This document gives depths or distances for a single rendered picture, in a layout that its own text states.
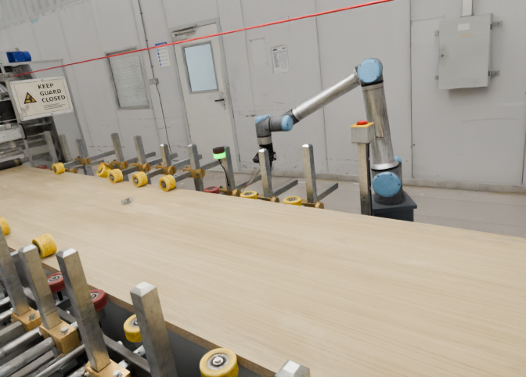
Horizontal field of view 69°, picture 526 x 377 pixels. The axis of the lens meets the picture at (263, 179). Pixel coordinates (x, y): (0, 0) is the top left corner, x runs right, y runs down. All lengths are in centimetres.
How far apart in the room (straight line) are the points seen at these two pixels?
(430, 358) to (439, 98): 356
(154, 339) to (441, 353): 56
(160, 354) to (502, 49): 385
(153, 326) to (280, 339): 30
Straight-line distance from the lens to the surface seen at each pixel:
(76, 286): 100
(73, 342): 126
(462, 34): 398
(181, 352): 124
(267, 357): 91
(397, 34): 433
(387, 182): 217
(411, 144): 442
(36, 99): 395
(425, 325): 98
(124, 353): 113
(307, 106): 233
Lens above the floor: 150
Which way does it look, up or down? 17 degrees down
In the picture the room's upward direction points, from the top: 7 degrees counter-clockwise
